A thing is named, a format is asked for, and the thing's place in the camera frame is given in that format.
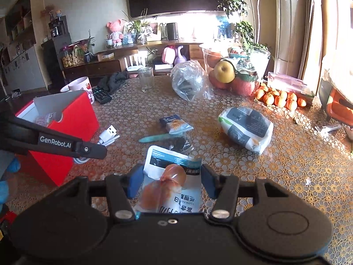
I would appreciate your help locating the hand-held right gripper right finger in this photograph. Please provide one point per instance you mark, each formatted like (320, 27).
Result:
(208, 182)

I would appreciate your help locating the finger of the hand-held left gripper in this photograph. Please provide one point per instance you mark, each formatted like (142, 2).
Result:
(93, 151)

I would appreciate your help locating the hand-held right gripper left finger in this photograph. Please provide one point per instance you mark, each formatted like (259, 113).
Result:
(135, 181)

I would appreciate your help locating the red cardboard box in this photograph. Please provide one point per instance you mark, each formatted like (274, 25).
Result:
(74, 121)

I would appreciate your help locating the white silver food packet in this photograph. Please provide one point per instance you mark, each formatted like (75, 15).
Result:
(171, 187)

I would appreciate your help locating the green tube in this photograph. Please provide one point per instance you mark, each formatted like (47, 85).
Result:
(157, 137)

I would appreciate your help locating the white grey snack bag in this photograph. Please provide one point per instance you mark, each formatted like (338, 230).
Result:
(245, 128)

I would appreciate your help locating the blue snack packet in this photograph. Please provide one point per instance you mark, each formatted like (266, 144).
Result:
(176, 124)

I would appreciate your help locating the desktop with lace tablecloth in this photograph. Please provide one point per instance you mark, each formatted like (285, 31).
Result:
(275, 171)

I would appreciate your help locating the person's left hand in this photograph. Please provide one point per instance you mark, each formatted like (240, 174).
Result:
(12, 167)

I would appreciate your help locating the dark crumpled packet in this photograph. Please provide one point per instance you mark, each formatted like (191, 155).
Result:
(176, 144)

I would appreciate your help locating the black remote control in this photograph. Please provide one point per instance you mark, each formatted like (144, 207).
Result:
(101, 96)

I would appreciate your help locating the pale pink mug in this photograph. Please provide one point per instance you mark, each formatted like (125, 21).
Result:
(80, 85)

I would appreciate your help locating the black cloth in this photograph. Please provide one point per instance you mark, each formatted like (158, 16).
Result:
(114, 80)

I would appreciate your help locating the black tall cabinet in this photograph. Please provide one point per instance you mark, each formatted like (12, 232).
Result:
(53, 60)

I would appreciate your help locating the wooden tv cabinet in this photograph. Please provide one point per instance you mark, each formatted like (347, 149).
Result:
(102, 67)

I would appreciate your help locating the jar of round snacks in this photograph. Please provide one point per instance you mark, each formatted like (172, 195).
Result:
(67, 60)

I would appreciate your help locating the clear drinking glass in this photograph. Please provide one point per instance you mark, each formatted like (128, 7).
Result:
(145, 78)

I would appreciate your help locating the plant in dark vase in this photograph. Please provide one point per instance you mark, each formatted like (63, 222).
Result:
(88, 57)

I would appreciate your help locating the clear gift bag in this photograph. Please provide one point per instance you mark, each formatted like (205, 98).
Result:
(78, 55)

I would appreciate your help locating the white flat box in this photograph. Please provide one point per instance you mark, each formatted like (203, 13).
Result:
(105, 56)

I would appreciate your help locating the red apple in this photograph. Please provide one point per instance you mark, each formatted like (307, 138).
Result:
(216, 82)
(242, 86)

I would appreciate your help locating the clear plastic bag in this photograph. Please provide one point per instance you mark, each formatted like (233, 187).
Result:
(187, 82)

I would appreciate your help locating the pile of tangerines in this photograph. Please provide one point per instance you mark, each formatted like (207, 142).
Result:
(278, 100)

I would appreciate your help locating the small green white pot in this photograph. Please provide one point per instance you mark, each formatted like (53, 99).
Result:
(109, 43)

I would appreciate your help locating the black white box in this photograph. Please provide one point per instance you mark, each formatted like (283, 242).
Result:
(162, 65)

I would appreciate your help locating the yellow pear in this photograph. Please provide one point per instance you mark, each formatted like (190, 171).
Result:
(224, 71)

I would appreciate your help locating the black coffee machine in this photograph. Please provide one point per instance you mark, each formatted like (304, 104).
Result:
(58, 27)

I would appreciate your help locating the green white packet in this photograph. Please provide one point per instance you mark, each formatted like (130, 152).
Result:
(244, 66)

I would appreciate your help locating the pink bear plush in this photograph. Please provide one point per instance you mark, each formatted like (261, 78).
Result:
(115, 31)

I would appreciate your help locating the pink case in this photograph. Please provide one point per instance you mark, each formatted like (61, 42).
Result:
(168, 55)

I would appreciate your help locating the green plant in white pot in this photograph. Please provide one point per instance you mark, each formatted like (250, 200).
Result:
(142, 38)

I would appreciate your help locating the orange round fruit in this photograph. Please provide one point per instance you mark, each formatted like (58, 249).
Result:
(213, 57)

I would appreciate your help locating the purple vase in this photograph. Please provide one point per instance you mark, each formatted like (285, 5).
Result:
(180, 59)

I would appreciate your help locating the clear pink plastic box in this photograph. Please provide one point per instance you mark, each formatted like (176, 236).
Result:
(289, 84)

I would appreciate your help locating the clear plastic fruit bowl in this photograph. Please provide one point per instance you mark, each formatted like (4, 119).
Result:
(259, 60)

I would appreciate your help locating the black cylinder speaker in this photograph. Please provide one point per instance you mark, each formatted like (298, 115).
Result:
(172, 31)

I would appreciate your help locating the grey orange appliance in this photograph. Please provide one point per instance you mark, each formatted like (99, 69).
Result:
(335, 102)

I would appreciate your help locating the tall potted tree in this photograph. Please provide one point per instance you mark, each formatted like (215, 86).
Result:
(244, 33)

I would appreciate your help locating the blue figurine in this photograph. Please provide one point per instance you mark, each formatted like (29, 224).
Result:
(224, 27)

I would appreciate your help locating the white standing air conditioner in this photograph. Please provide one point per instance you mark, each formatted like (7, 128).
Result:
(289, 19)

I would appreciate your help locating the beige curtain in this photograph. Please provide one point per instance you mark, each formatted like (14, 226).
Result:
(313, 27)

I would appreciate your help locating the wooden wall shelf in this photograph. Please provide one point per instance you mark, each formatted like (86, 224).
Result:
(19, 24)

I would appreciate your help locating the white photo frame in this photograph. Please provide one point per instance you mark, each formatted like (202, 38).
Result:
(154, 31)

